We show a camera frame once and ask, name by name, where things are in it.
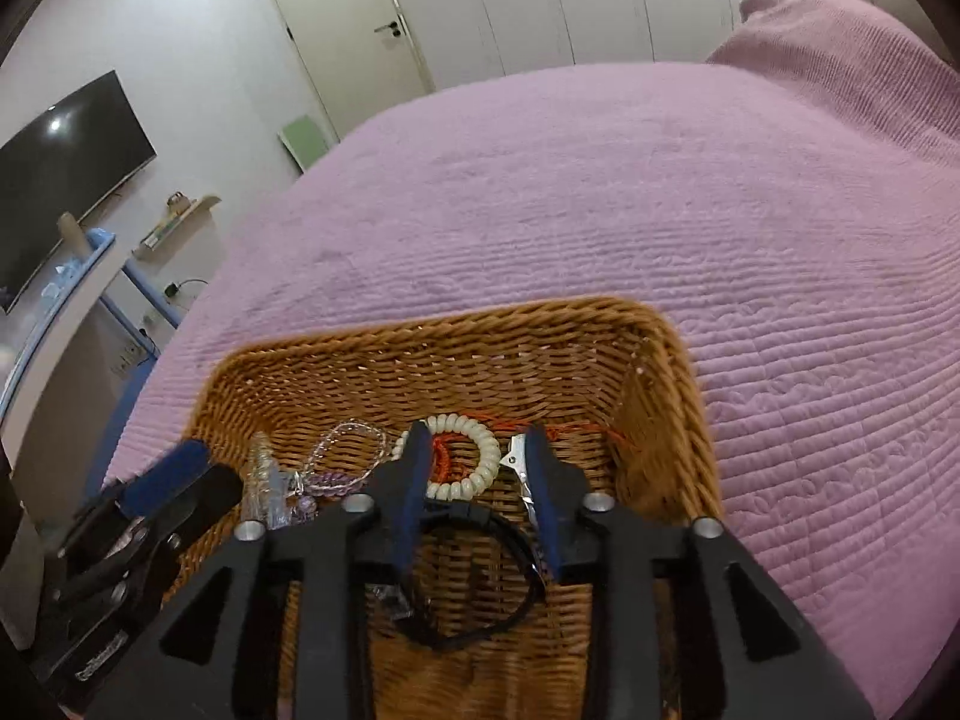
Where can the wooden wall shelf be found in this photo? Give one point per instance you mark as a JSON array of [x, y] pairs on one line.
[[176, 221]]

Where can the white wall socket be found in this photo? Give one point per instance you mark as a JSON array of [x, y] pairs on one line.
[[127, 358]]

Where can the blue edged desk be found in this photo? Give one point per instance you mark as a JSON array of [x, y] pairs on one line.
[[52, 300]]

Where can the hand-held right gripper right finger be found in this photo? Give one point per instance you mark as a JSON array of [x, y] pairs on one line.
[[541, 495]]

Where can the white wardrobe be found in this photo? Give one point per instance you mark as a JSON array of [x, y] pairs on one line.
[[600, 0]]

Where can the pink quilted bedspread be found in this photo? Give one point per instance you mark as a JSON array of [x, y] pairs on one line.
[[600, 202]]

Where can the clear plastic hair clip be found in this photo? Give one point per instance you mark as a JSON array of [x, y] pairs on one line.
[[266, 480]]

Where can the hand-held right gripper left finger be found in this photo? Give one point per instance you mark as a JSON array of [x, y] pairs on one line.
[[411, 480]]

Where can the black flat television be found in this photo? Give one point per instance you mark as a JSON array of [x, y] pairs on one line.
[[67, 180]]

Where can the brown wicker basket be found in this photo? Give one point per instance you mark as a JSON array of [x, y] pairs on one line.
[[525, 360]]

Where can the silver metal hair clip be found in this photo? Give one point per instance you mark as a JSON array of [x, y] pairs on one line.
[[517, 457]]

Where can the black wall plug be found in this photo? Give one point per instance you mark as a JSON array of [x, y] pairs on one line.
[[174, 289]]

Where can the white room door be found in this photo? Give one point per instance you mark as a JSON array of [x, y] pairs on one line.
[[337, 30]]

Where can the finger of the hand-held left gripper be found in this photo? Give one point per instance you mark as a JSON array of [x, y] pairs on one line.
[[169, 476]]

